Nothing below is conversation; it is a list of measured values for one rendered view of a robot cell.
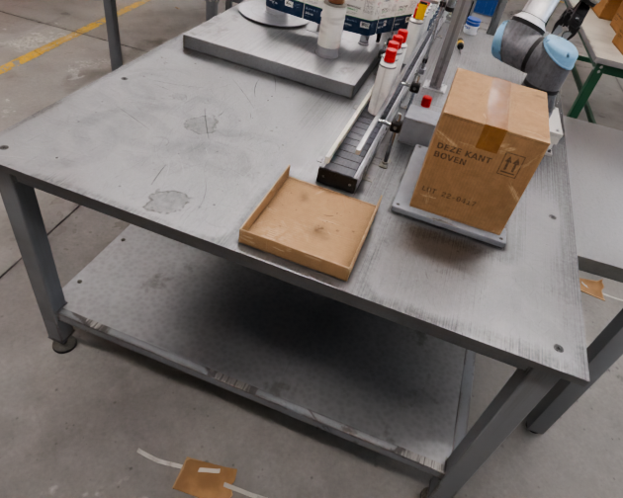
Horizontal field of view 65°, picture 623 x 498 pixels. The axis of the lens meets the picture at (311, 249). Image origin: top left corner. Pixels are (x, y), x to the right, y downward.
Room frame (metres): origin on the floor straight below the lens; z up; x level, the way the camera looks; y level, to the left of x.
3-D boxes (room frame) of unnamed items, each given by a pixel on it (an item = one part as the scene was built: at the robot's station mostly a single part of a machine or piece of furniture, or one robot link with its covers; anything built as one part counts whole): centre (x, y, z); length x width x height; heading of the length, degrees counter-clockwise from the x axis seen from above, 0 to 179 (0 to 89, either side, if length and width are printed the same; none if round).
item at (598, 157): (1.49, -0.61, 0.81); 0.90 x 0.90 x 0.04; 82
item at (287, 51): (2.12, 0.22, 0.86); 0.80 x 0.67 x 0.05; 168
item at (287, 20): (2.20, 0.36, 0.89); 0.31 x 0.31 x 0.01
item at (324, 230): (0.93, 0.01, 0.85); 0.30 x 0.26 x 0.04; 168
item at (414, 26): (1.97, -0.21, 0.98); 0.05 x 0.05 x 0.20
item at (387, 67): (1.48, -0.11, 0.98); 0.05 x 0.05 x 0.20
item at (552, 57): (1.67, -0.63, 1.09); 0.13 x 0.12 x 0.14; 54
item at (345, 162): (1.90, -0.19, 0.86); 1.65 x 0.08 x 0.04; 168
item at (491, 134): (1.18, -0.37, 0.99); 0.30 x 0.24 x 0.27; 169
